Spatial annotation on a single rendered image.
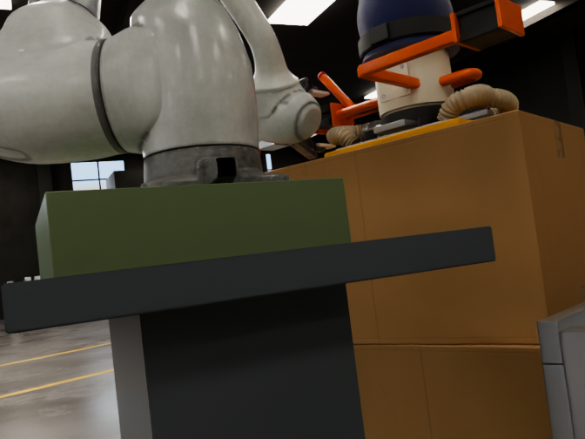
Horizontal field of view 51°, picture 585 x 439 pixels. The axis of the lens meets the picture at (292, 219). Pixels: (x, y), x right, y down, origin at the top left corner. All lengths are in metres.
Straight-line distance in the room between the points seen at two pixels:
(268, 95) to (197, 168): 0.47
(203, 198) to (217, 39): 0.22
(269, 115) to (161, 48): 0.43
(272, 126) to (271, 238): 0.52
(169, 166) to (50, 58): 0.21
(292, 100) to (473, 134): 0.34
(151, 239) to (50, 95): 0.26
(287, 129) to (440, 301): 0.43
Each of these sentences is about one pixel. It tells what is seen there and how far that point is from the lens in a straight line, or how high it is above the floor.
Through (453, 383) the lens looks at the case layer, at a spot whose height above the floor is 0.47.
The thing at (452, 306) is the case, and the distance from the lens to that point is 1.18.
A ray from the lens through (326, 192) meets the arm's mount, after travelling 0.73.
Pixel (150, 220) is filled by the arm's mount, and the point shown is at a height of 0.80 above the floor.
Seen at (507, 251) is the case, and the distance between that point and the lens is 1.12.
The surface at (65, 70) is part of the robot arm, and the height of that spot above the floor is 1.01.
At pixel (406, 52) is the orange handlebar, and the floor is 1.08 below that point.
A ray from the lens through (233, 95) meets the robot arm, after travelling 0.78.
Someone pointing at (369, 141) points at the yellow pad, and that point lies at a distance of 1.32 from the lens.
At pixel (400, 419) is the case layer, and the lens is 1.28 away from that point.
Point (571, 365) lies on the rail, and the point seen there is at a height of 0.55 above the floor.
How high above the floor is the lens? 0.74
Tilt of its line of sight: 3 degrees up
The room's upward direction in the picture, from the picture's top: 7 degrees counter-clockwise
